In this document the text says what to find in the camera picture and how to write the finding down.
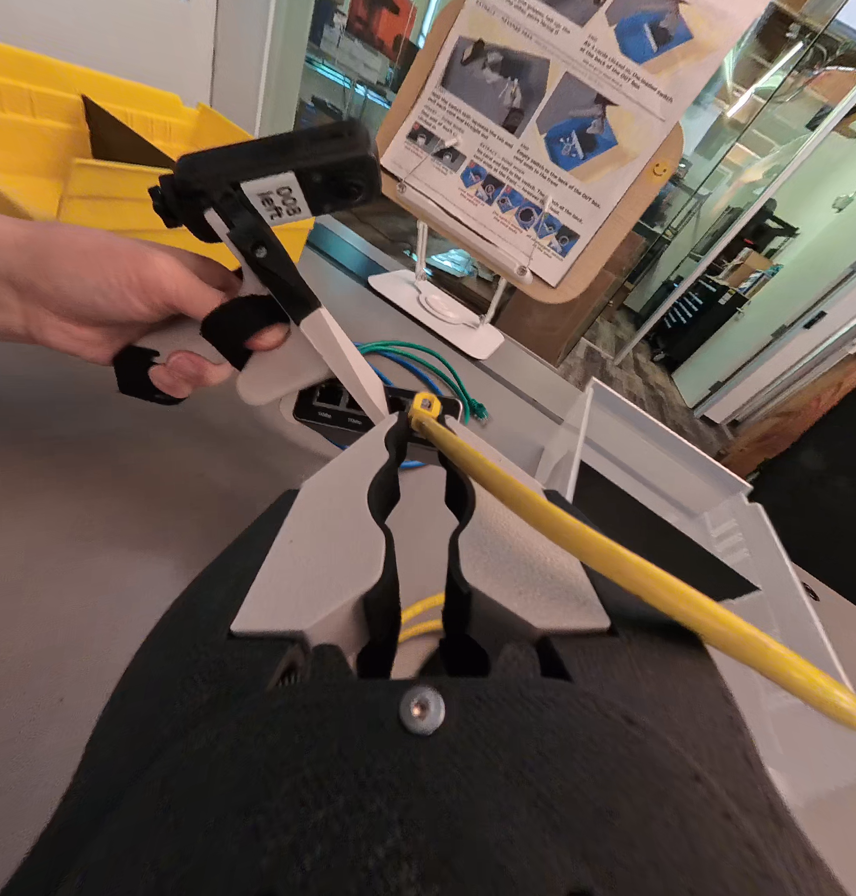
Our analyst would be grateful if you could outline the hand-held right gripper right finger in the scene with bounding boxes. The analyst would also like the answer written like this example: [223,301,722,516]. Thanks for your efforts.
[438,448,611,674]

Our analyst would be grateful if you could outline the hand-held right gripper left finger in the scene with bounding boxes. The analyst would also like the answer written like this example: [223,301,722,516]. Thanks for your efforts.
[231,413,409,679]

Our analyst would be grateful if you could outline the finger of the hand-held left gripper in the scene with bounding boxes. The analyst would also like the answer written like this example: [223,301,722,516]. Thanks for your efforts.
[298,308,391,425]

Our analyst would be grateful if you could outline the black ethernet splitter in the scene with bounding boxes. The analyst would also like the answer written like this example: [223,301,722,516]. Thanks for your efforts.
[291,378,471,450]

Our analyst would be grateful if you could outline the yellow ethernet cable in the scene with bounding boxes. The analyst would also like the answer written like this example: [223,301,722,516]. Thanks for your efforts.
[399,392,856,736]

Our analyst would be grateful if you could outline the green ethernet cable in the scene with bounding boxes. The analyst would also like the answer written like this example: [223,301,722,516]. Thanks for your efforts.
[354,341,489,424]

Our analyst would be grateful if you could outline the blue ethernet cable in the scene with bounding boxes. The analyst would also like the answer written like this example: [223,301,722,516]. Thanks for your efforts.
[330,350,464,470]

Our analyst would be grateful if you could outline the clear plastic bin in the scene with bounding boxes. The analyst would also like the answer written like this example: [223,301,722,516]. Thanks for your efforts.
[536,378,856,841]

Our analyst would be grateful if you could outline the yellow plastic bin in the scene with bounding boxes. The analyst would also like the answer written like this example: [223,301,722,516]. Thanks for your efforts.
[0,38,316,271]

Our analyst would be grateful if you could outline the person's left hand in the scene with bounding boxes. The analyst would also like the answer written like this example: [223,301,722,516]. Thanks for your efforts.
[0,212,292,401]

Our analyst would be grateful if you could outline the white board stand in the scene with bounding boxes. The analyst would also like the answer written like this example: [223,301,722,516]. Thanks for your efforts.
[367,217,534,361]

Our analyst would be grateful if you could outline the printed instruction sheet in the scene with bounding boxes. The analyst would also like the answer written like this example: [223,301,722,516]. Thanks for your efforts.
[380,0,772,288]

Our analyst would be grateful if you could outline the wooden instruction board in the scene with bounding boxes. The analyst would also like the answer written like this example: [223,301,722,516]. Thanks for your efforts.
[375,0,772,305]

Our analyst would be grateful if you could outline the black tool cart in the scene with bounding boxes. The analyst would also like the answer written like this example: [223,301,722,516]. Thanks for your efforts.
[651,199,800,366]

